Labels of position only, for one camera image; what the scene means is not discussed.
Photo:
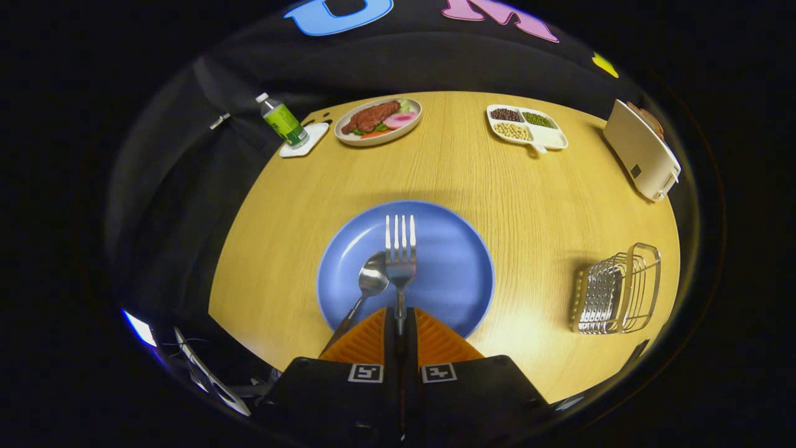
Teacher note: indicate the white square coaster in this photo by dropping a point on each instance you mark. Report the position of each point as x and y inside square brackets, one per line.
[314, 134]

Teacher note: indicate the plate of meat and vegetables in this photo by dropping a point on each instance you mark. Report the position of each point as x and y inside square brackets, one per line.
[373, 118]

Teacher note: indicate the white divided dish with beans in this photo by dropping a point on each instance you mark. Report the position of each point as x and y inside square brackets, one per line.
[550, 137]

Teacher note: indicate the green label plastic bottle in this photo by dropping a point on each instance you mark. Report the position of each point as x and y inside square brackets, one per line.
[285, 121]

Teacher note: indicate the white flat device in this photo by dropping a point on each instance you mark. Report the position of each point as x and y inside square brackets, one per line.
[211, 379]

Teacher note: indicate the blue round plate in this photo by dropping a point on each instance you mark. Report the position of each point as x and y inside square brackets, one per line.
[454, 267]

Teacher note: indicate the toasted bread slice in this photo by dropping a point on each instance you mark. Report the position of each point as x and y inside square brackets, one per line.
[650, 119]

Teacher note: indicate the lit screen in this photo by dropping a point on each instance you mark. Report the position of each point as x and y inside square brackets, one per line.
[140, 326]

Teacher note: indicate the white toaster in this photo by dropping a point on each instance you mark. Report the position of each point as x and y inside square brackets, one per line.
[640, 155]

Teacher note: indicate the silver cloth clip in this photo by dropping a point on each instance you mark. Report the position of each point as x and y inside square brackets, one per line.
[219, 120]

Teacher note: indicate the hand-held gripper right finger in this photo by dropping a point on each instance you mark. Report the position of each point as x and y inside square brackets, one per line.
[411, 348]

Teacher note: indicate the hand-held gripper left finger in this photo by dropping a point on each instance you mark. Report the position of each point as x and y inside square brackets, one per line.
[388, 348]

